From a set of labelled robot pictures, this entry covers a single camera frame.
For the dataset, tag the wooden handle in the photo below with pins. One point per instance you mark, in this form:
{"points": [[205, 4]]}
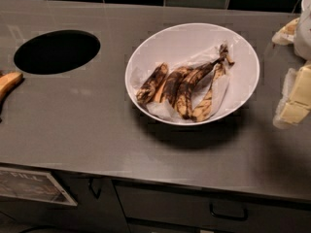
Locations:
{"points": [[9, 81]]}

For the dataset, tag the dark cabinet drawer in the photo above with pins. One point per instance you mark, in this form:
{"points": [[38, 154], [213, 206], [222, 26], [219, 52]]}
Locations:
{"points": [[188, 207]]}

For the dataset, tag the framed sign on cabinet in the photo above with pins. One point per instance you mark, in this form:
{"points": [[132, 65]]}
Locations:
{"points": [[39, 186]]}

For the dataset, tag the black cabinet door handle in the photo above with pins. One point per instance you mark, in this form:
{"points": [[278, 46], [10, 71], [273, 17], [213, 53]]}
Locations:
{"points": [[95, 187]]}

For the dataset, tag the black drawer handle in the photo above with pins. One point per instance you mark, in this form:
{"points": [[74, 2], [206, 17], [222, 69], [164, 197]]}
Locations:
{"points": [[227, 212]]}

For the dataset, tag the brown spotted banana bunch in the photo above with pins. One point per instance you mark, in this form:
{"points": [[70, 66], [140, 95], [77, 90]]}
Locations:
{"points": [[177, 88]]}

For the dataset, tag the white bowl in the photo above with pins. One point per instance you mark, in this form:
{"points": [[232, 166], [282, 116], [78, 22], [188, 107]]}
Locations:
{"points": [[178, 43]]}

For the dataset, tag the round black counter hole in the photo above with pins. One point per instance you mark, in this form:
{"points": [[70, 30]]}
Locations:
{"points": [[57, 52]]}

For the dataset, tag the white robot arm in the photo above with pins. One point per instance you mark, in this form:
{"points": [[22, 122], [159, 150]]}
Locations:
{"points": [[295, 104]]}

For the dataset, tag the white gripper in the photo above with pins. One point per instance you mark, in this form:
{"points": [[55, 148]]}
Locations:
{"points": [[303, 36]]}

